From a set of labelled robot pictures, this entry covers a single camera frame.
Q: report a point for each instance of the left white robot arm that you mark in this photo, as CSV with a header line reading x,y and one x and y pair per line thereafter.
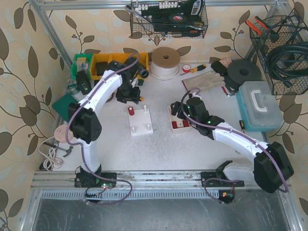
x,y
84,128

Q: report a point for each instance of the brown tape roll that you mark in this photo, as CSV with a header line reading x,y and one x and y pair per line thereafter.
x,y
110,98

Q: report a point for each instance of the white spring tray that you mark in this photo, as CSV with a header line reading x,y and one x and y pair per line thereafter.
x,y
180,128

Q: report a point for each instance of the wire basket with hose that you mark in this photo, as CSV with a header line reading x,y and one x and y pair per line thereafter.
x,y
283,54

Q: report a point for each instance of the glass jar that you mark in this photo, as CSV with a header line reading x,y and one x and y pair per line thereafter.
x,y
72,87

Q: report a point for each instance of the black plastic spool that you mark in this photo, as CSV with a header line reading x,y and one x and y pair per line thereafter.
x,y
240,71

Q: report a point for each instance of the red white tape roll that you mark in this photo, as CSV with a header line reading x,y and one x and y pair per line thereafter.
x,y
186,68

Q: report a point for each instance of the large red spring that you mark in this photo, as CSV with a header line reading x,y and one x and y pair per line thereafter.
x,y
131,111

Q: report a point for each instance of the black rectangular block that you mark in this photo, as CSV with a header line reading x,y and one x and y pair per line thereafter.
x,y
218,67

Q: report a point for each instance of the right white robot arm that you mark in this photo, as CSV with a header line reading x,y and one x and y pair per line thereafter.
x,y
269,166

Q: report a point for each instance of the orange handled pliers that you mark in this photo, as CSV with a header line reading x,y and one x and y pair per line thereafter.
x,y
259,22

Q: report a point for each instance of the black green meter device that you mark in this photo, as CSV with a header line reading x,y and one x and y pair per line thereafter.
x,y
83,82

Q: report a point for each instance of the black box in bin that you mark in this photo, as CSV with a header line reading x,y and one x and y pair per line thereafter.
x,y
101,67

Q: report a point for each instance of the beige work glove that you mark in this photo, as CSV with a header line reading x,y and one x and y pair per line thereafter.
x,y
204,81

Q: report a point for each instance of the red handled hex key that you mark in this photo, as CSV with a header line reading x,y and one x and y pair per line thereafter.
x,y
228,91

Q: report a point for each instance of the white peg base plate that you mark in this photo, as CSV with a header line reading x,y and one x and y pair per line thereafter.
x,y
140,123

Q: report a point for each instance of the round sanding disc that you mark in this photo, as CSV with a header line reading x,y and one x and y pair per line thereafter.
x,y
60,136

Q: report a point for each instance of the teal plastic case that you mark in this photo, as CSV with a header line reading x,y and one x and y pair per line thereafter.
x,y
258,107

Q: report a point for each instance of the white cable coil spool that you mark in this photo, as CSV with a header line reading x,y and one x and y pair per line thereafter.
x,y
165,64

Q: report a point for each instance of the small yellow black screwdriver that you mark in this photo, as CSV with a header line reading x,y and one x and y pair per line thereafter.
x,y
242,126

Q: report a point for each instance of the small hammer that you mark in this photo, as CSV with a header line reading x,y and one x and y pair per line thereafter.
x,y
67,151

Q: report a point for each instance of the green foam pad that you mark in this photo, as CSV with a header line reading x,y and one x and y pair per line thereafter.
x,y
61,106

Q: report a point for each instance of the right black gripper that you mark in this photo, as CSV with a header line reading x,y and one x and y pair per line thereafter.
x,y
181,110

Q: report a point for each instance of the yellow storage bin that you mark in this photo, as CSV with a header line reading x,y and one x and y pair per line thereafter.
x,y
108,57

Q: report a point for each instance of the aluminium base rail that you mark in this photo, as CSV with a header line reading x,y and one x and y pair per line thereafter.
x,y
135,185

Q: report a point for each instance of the sandpaper sheet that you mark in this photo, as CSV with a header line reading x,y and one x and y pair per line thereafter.
x,y
226,62

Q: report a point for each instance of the wire basket with tools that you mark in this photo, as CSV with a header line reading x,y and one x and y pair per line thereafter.
x,y
167,19

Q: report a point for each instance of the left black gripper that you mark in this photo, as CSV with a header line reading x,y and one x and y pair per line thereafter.
x,y
128,95

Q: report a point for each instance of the black pipe fitting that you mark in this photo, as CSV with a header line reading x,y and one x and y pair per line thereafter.
x,y
143,72

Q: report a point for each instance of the green storage bin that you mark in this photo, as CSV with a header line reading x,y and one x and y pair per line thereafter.
x,y
81,62

